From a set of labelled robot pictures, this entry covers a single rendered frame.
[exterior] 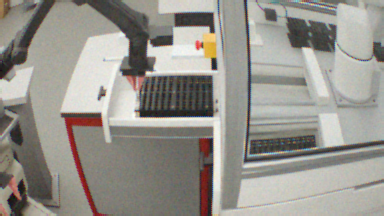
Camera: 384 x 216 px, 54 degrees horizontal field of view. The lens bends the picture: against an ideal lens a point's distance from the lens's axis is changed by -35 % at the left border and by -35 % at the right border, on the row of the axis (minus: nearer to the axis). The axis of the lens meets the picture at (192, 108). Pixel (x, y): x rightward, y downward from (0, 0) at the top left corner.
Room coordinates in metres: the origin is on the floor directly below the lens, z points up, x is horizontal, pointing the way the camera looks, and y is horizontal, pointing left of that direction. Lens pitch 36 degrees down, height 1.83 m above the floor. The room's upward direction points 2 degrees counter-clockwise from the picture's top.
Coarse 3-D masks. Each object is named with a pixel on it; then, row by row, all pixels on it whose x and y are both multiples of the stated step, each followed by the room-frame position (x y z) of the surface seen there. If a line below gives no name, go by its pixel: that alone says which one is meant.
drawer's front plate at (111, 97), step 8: (112, 72) 1.47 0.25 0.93; (112, 80) 1.42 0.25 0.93; (112, 88) 1.38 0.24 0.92; (112, 96) 1.37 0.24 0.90; (104, 104) 1.29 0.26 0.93; (112, 104) 1.36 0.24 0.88; (104, 112) 1.25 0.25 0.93; (112, 112) 1.34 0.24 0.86; (104, 120) 1.24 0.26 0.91; (104, 128) 1.24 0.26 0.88
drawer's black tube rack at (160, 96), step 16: (160, 80) 1.45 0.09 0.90; (176, 80) 1.44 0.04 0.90; (192, 80) 1.44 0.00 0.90; (208, 80) 1.43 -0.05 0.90; (144, 96) 1.37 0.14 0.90; (160, 96) 1.36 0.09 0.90; (176, 96) 1.36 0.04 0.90; (192, 96) 1.36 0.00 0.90; (208, 96) 1.36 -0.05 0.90; (144, 112) 1.33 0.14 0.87; (160, 112) 1.32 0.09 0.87; (176, 112) 1.32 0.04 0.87; (192, 112) 1.32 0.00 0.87; (208, 112) 1.32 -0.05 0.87
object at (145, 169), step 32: (192, 32) 2.03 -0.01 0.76; (96, 64) 1.83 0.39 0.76; (160, 64) 1.77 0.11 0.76; (192, 64) 1.76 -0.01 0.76; (96, 96) 1.59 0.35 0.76; (96, 128) 1.51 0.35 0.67; (96, 160) 1.51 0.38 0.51; (128, 160) 1.50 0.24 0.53; (160, 160) 1.50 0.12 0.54; (192, 160) 1.49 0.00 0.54; (96, 192) 1.51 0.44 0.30; (128, 192) 1.50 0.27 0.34; (160, 192) 1.50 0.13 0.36; (192, 192) 1.49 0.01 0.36
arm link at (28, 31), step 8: (40, 0) 1.08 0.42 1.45; (48, 0) 1.05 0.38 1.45; (56, 0) 1.06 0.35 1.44; (40, 8) 1.07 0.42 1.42; (48, 8) 1.08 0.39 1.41; (32, 16) 1.10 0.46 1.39; (40, 16) 1.09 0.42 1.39; (32, 24) 1.11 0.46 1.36; (40, 24) 1.12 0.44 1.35; (16, 32) 1.23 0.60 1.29; (24, 32) 1.13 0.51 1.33; (32, 32) 1.13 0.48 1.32; (24, 40) 1.14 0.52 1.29; (16, 48) 1.16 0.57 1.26; (24, 48) 1.15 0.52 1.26; (16, 56) 1.15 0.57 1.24; (24, 56) 1.16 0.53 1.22; (16, 64) 1.18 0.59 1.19
